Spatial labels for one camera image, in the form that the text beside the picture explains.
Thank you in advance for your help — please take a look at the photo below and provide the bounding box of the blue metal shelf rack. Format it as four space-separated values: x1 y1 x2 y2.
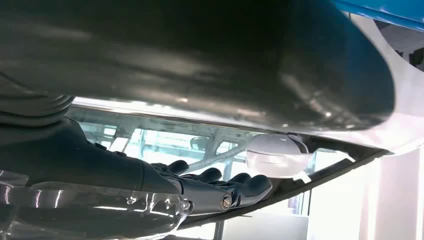
332 0 424 32

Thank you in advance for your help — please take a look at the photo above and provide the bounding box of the white car side mirror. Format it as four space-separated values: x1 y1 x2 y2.
246 133 314 180

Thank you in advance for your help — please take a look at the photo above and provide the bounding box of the glossy dark robot body shell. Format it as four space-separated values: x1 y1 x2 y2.
0 0 397 133

